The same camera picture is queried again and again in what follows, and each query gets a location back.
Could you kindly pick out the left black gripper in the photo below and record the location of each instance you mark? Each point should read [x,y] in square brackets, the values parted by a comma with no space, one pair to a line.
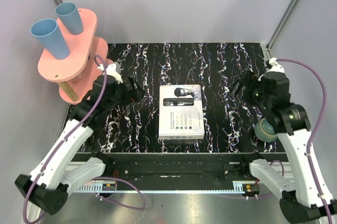
[128,85]

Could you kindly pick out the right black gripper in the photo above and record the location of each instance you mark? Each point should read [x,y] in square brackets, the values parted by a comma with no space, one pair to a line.
[249,79]

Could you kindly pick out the white clipper kit box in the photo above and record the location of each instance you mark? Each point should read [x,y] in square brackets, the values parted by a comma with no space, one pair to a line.
[181,123]

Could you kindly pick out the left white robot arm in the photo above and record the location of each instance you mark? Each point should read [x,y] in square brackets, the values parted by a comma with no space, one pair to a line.
[48,186]

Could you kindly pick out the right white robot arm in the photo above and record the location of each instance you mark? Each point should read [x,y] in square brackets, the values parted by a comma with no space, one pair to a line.
[306,198]

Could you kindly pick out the green ceramic bowl cup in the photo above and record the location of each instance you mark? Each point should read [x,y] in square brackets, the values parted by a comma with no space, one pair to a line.
[264,131]

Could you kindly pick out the pink tiered wooden shelf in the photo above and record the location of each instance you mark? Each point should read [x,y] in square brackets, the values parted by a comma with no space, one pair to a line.
[75,74]

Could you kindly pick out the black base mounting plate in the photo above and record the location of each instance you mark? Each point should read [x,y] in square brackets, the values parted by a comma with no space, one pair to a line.
[167,171]

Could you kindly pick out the far blue plastic cup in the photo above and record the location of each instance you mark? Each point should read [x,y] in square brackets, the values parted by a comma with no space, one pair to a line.
[69,15]

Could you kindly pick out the blue plastic cup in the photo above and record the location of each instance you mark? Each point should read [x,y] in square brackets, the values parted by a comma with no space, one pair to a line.
[69,15]
[48,33]

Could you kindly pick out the near blue plastic cup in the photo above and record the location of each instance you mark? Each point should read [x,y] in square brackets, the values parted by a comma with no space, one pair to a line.
[48,33]

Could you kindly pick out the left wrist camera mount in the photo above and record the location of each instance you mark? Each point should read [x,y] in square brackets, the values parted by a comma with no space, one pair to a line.
[114,70]

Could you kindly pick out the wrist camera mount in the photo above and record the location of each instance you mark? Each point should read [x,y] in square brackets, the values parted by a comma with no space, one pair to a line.
[114,70]
[273,66]

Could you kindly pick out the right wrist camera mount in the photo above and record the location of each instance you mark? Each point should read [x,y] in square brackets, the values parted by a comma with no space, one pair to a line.
[273,66]

